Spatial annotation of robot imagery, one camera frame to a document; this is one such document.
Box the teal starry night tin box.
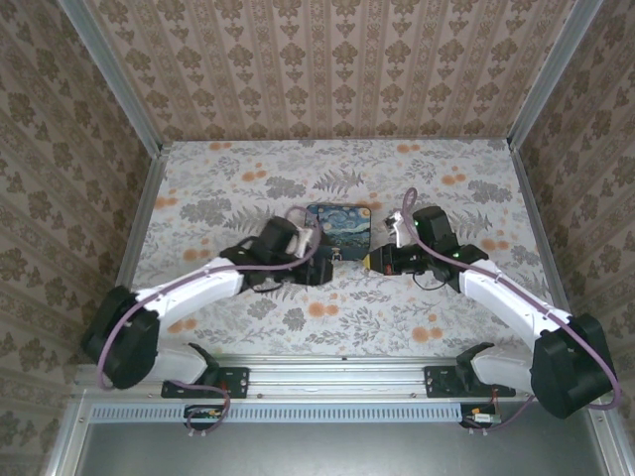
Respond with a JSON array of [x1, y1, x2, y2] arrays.
[[305, 202, 376, 263]]

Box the black power connector box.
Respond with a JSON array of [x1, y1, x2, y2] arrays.
[[184, 404, 229, 430], [458, 404, 502, 428]]

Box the grey metal bench panel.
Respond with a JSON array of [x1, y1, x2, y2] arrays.
[[47, 396, 635, 476]]

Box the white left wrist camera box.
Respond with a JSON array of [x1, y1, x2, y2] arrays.
[[290, 225, 321, 259]]

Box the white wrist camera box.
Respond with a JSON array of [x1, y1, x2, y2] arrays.
[[290, 225, 321, 259], [384, 211, 416, 247]]

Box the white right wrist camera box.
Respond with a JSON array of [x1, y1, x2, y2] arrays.
[[384, 211, 416, 247]]

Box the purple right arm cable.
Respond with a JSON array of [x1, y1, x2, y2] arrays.
[[401, 186, 622, 432]]

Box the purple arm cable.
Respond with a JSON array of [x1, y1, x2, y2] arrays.
[[401, 186, 622, 432], [96, 205, 323, 437]]

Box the aluminium side rail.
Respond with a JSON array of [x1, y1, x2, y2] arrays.
[[509, 143, 576, 318], [68, 143, 173, 398]]

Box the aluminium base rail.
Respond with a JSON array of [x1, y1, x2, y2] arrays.
[[73, 354, 537, 401]]

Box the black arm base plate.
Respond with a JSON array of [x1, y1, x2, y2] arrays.
[[424, 365, 517, 399], [161, 365, 250, 399]]

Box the white slotted cable duct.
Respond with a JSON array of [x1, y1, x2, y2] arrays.
[[91, 401, 470, 423]]

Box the aluminium frame post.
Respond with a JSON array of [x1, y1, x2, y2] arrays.
[[55, 0, 165, 156], [506, 0, 609, 150]]

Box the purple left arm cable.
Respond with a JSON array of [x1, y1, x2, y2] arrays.
[[96, 205, 323, 437]]

